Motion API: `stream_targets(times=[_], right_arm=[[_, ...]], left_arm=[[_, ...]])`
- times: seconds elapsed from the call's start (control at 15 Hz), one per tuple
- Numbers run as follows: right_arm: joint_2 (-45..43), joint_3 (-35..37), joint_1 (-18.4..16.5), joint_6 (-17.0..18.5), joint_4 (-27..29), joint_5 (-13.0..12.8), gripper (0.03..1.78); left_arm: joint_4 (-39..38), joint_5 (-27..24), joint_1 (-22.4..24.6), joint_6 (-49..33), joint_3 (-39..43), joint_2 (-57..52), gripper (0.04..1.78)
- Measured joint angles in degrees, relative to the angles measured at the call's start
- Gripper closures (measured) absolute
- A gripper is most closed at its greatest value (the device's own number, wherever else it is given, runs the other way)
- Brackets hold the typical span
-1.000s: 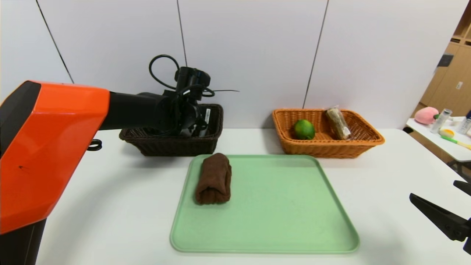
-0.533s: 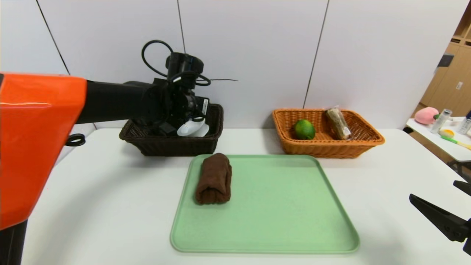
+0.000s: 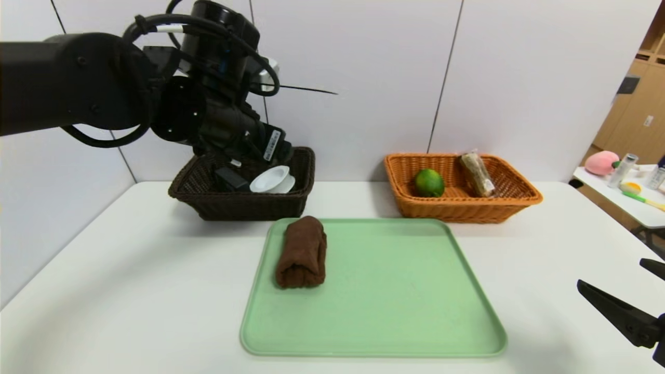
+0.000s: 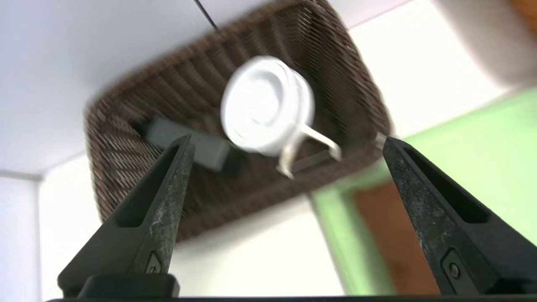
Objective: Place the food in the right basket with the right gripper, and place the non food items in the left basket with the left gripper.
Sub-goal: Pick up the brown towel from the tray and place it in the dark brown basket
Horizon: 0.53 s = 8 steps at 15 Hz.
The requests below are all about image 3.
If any white round plastic container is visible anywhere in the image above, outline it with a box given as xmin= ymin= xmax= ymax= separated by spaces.
xmin=249 ymin=165 xmax=297 ymax=194

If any brown towel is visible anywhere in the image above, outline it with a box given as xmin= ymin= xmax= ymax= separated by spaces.
xmin=275 ymin=216 xmax=328 ymax=289

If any green lime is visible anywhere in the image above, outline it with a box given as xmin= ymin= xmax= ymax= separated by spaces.
xmin=414 ymin=169 xmax=446 ymax=198

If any black pump bottle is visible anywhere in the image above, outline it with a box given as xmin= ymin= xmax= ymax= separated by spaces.
xmin=215 ymin=166 xmax=251 ymax=192

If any clear chocolate pack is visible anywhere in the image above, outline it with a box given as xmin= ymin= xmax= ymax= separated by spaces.
xmin=460 ymin=151 xmax=496 ymax=198

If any dark brown wicker basket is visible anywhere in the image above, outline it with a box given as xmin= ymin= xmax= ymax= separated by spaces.
xmin=168 ymin=146 xmax=316 ymax=222

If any orange wicker basket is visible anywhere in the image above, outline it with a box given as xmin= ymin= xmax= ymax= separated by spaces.
xmin=384 ymin=153 xmax=543 ymax=225

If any light green plastic tray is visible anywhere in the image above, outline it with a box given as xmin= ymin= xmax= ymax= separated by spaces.
xmin=240 ymin=217 xmax=508 ymax=358

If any pink peach plush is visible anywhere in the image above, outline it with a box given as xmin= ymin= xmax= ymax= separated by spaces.
xmin=584 ymin=152 xmax=620 ymax=177

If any tall clear plastic bottle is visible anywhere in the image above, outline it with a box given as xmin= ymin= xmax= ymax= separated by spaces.
xmin=606 ymin=155 xmax=637 ymax=191

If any white side table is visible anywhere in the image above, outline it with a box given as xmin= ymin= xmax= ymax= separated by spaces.
xmin=571 ymin=166 xmax=665 ymax=230

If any light wooden cabinet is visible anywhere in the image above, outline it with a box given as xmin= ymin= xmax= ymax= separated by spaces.
xmin=591 ymin=3 xmax=665 ymax=167

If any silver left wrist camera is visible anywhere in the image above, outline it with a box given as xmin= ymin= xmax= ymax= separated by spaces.
xmin=257 ymin=56 xmax=282 ymax=94

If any grey wall mounted box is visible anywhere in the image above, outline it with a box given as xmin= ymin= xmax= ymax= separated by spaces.
xmin=616 ymin=76 xmax=641 ymax=97

